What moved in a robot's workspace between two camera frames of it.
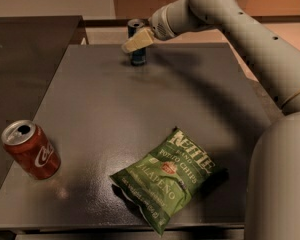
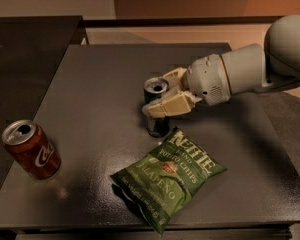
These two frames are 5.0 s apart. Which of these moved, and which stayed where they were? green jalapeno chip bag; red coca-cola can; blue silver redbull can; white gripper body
Moved: blue silver redbull can; white gripper body
Stayed: red coca-cola can; green jalapeno chip bag
